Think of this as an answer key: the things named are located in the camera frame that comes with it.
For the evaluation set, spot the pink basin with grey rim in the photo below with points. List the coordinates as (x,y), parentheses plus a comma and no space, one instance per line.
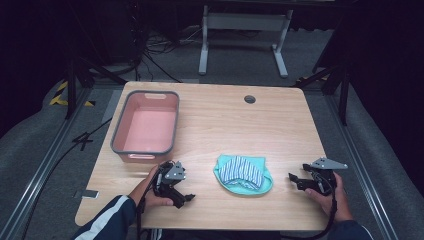
(148,128)

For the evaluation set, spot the grey tape strip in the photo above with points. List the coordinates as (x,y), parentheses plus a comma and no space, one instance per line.
(87,194)

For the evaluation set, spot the yellow and black floor tape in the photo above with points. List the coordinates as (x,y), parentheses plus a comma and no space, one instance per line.
(58,98)

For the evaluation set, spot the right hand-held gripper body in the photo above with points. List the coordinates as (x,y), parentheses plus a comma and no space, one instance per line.
(321,176)

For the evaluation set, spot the aluminium floor rail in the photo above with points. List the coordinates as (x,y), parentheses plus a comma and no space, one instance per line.
(363,166)
(40,173)

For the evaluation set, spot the black tape floor mark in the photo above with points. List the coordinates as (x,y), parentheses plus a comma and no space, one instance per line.
(83,140)

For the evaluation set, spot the black tripod stand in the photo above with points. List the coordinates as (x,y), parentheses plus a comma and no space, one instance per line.
(71,86)
(343,96)

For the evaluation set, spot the person's left hand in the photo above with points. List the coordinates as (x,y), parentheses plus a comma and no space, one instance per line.
(146,195)

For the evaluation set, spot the teal and striped cloth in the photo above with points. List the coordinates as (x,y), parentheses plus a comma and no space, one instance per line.
(243,175)

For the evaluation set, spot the person's right hand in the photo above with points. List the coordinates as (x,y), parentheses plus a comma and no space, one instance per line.
(338,203)

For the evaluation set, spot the white metal stand frame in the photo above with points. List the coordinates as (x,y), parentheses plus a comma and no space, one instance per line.
(245,21)

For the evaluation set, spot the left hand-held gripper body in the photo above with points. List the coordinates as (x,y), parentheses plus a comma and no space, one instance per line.
(174,173)

